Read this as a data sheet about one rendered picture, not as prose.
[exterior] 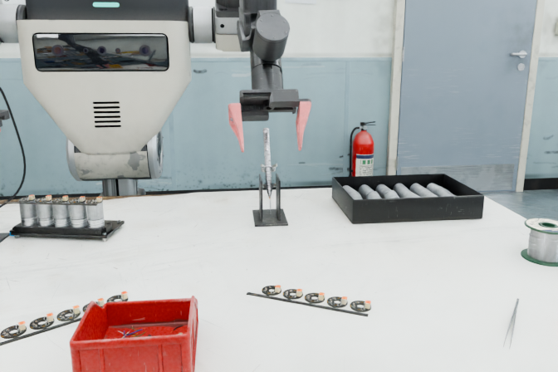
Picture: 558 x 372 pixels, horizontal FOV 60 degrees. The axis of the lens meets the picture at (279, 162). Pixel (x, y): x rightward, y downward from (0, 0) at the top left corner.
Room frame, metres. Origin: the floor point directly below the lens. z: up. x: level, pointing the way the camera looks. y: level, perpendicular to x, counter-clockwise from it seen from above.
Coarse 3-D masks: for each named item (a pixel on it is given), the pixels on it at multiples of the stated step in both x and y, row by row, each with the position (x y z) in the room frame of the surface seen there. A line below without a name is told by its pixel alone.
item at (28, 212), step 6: (24, 204) 0.73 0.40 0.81; (30, 204) 0.74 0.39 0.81; (24, 210) 0.73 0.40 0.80; (30, 210) 0.74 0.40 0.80; (36, 210) 0.75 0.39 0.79; (24, 216) 0.73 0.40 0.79; (30, 216) 0.74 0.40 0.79; (36, 216) 0.75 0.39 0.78; (24, 222) 0.73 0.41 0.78; (30, 222) 0.74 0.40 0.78; (36, 222) 0.74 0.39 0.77
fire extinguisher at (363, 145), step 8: (360, 136) 3.29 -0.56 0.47; (368, 136) 3.29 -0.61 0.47; (352, 144) 3.34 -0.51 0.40; (360, 144) 3.27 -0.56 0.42; (368, 144) 3.27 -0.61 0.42; (352, 152) 3.33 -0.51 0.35; (360, 152) 3.27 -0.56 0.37; (368, 152) 3.27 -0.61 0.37; (352, 160) 3.32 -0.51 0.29; (360, 160) 3.27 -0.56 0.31; (368, 160) 3.27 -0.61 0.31; (352, 168) 3.32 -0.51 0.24; (360, 168) 3.27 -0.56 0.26; (368, 168) 3.27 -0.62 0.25
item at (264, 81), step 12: (252, 72) 0.88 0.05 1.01; (264, 72) 0.86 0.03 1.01; (276, 72) 0.87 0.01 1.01; (252, 84) 0.87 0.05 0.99; (264, 84) 0.85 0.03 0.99; (276, 84) 0.85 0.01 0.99; (240, 96) 0.83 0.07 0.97; (252, 96) 0.84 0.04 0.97; (264, 96) 0.84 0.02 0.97; (264, 108) 0.85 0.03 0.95; (276, 108) 0.88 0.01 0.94; (288, 108) 0.88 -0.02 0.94
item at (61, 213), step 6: (54, 204) 0.73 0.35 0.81; (54, 210) 0.73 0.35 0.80; (60, 210) 0.73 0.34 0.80; (66, 210) 0.74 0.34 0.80; (54, 216) 0.73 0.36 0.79; (60, 216) 0.73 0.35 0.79; (66, 216) 0.74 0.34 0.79; (54, 222) 0.74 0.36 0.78; (60, 222) 0.73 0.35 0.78; (66, 222) 0.73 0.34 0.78
